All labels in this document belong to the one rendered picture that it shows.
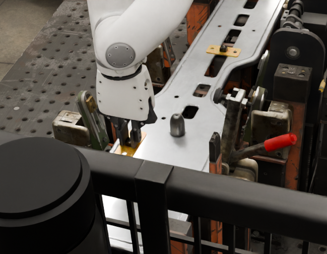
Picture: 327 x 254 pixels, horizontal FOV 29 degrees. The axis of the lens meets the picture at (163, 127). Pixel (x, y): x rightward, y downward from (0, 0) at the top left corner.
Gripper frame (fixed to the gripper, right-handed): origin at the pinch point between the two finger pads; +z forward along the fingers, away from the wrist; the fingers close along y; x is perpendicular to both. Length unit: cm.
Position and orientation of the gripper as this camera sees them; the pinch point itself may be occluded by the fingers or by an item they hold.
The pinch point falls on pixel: (129, 134)
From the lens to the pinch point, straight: 122.0
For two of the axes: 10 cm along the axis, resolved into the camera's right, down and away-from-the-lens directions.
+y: -9.3, -1.7, 3.2
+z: 0.6, 7.9, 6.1
